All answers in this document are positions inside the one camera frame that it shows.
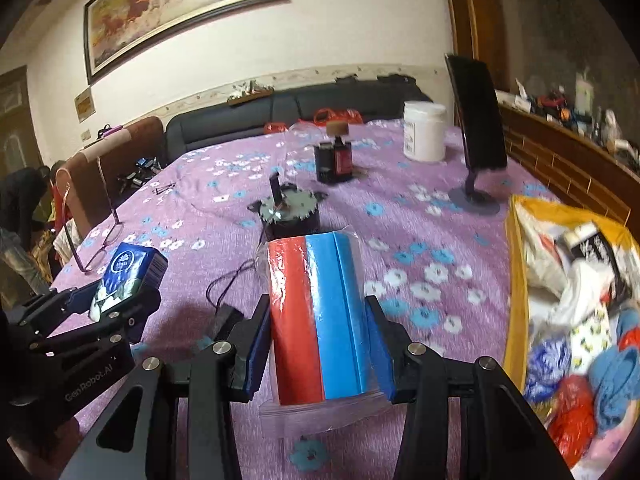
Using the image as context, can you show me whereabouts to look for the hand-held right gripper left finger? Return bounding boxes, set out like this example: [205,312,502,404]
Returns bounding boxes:
[60,294,273,480]

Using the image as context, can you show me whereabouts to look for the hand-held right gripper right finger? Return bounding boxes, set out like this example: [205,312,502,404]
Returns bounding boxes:
[364,295,573,480]

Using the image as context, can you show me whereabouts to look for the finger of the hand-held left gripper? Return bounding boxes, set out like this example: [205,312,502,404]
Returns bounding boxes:
[5,280,103,331]
[20,287,162,358]

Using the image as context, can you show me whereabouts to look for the blue tissue pack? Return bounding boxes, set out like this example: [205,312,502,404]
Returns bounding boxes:
[90,241,168,323]

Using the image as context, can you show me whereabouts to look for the red blue foam sheets bag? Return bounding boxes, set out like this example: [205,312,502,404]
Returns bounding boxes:
[255,230,396,438]

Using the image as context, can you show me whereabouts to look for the yellow bag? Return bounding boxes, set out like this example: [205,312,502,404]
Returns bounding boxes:
[502,195,640,480]

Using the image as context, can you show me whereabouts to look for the white lemon print tissue pack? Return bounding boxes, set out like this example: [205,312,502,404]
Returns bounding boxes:
[570,310,618,376]

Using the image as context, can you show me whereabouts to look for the blue towel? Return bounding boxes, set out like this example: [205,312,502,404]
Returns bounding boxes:
[587,310,640,436]

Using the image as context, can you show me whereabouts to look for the black capacitor box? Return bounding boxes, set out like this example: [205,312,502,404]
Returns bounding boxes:
[212,304,246,346]

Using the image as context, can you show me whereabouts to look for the purple framed glasses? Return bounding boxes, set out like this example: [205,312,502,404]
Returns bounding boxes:
[55,157,125,273]

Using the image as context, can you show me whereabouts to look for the pale patterned cloth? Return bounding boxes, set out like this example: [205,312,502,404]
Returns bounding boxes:
[30,195,83,266]

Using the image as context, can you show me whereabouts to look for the purple floral tablecloth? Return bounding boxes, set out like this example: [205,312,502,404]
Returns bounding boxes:
[47,120,561,480]

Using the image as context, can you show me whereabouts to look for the black cylindrical electric motor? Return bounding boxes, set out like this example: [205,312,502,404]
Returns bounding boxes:
[248,172,328,241]

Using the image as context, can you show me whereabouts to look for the blue white patterned cloth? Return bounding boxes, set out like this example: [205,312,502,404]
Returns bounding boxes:
[522,337,573,403]

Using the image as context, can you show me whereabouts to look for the brown chair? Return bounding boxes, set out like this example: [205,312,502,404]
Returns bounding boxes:
[52,116,166,241]

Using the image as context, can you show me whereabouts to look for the grey phone stand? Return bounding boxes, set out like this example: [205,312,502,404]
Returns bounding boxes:
[448,167,501,216]

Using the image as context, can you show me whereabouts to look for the wooden door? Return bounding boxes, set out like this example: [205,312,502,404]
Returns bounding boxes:
[0,66,51,311]

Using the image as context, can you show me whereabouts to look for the white red packet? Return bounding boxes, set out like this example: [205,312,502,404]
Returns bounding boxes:
[515,210,566,286]

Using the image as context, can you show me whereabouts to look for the crumpled red plastic bag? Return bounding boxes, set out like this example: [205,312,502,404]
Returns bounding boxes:
[547,375,598,468]

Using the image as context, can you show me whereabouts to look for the black red box cork knob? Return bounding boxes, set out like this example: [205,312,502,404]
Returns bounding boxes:
[314,121,354,184]

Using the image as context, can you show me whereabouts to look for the clear plastic cup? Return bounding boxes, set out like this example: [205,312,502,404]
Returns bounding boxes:
[287,120,326,142]

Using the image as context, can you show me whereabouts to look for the white plastic jar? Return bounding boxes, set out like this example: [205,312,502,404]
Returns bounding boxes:
[403,101,447,163]

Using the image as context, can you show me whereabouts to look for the black leather sofa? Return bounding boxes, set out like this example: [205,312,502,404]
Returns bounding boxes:
[165,76,433,166]

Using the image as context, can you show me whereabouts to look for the black packet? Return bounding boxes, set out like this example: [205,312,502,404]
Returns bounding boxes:
[562,222,631,301]

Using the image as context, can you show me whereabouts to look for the large red plastic bag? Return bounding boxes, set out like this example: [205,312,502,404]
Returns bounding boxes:
[314,107,363,126]

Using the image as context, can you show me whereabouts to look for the carved ornament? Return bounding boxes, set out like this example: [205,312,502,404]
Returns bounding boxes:
[227,80,276,107]

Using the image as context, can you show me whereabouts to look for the black phone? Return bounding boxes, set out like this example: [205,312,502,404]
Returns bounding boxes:
[444,53,509,171]

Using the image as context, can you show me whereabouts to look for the wooden sideboard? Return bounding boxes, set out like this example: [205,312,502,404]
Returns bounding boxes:
[495,90,640,241]

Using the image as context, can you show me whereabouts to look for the white bottle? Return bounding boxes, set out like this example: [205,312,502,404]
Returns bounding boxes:
[575,72,596,111]

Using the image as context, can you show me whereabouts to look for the thin black cable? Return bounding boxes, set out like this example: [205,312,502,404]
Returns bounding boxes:
[206,259,258,311]

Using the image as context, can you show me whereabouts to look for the yellow wall plaque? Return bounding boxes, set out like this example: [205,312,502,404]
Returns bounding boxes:
[74,87,97,123]

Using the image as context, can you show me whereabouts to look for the framed wall painting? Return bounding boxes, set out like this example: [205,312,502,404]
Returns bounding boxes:
[82,0,291,86]

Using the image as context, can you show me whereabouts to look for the wooden door frame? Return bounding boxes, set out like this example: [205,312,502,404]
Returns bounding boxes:
[440,0,506,106]

